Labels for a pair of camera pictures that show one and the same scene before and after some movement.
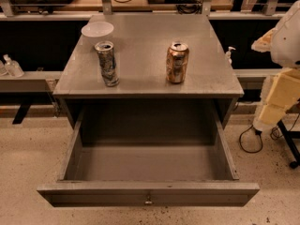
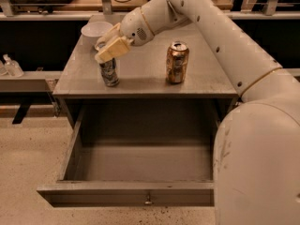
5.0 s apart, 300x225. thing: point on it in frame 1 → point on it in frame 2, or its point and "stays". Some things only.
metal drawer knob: [148, 201] stays
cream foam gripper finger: [279, 93] → [116, 48]
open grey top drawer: [148, 154] stays
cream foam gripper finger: [263, 43] → [112, 35]
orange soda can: [177, 58] stays
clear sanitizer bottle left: [12, 67] stays
